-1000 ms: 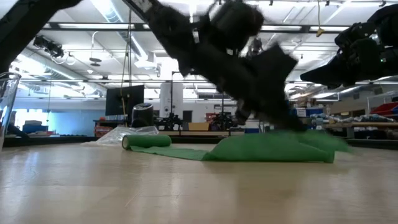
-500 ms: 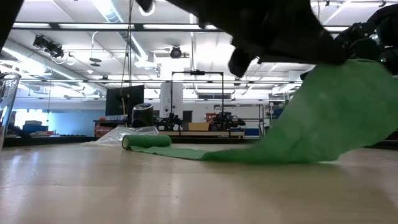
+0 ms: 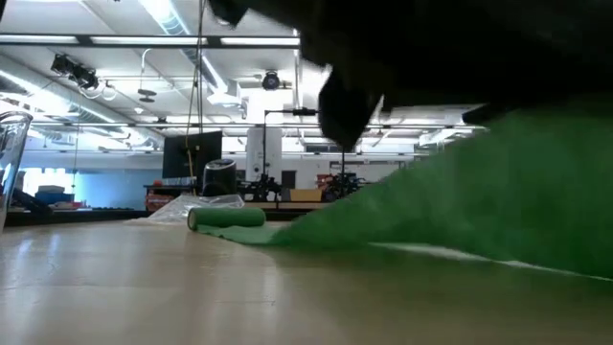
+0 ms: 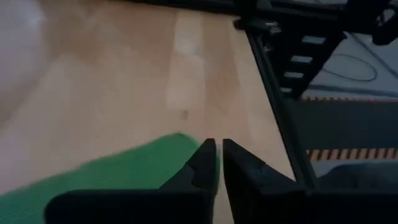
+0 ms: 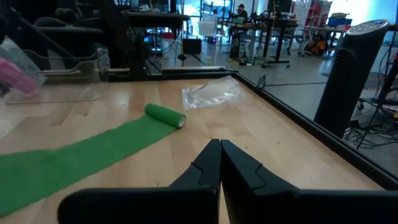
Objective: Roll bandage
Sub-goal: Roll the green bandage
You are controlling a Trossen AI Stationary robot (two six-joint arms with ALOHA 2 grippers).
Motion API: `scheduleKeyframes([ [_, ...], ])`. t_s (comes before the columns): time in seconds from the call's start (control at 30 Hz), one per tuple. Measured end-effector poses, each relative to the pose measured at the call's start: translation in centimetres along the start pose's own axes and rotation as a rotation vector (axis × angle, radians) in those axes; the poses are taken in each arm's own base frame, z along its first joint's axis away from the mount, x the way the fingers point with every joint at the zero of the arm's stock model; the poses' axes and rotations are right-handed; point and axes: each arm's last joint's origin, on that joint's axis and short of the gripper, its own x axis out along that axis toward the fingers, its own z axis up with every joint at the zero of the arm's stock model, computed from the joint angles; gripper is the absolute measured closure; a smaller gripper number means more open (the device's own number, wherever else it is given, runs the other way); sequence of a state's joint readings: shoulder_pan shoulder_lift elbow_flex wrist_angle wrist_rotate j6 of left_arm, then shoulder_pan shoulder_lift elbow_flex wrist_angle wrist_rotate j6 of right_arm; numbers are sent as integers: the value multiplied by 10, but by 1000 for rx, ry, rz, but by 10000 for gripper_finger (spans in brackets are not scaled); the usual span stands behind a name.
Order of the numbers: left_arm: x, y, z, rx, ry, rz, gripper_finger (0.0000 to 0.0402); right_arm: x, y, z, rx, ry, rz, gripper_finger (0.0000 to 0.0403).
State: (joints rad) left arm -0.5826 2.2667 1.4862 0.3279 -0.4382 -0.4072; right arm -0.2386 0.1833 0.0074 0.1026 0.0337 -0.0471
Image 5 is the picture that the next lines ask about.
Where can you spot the black standing desk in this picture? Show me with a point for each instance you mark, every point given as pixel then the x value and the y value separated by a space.
pixel 276 22

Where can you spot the clear plastic bin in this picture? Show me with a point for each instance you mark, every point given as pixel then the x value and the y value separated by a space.
pixel 77 74

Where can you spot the black desk monitor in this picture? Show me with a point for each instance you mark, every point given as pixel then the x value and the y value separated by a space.
pixel 280 5

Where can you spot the translucent white box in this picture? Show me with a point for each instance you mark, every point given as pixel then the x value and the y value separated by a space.
pixel 207 27

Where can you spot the black box on floor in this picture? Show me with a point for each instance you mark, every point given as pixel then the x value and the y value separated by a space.
pixel 192 46

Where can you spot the green elastic bandage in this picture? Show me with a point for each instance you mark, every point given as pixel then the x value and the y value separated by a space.
pixel 93 146

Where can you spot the black workbench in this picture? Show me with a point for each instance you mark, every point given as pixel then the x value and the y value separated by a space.
pixel 155 19

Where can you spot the person at wooden desk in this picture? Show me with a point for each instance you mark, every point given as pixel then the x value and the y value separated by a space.
pixel 242 14

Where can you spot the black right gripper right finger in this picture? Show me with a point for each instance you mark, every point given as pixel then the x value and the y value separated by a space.
pixel 280 205

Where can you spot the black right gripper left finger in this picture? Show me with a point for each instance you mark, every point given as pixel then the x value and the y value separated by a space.
pixel 140 205

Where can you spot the pink bandage roll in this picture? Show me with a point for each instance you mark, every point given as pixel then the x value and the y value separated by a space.
pixel 15 77

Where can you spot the blue storage box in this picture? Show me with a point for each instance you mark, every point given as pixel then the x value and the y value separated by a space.
pixel 339 21

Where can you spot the black tower fan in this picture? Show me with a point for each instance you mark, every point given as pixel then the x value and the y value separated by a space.
pixel 348 77

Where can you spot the grey table clamp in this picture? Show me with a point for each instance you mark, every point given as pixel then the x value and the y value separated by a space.
pixel 261 81

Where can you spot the clear zip bag with label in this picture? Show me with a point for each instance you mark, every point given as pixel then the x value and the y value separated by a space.
pixel 18 56

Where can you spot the clear plastic bag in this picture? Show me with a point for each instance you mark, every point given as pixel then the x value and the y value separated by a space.
pixel 211 93

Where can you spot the wooden office desk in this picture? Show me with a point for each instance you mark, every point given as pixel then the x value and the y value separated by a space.
pixel 239 26

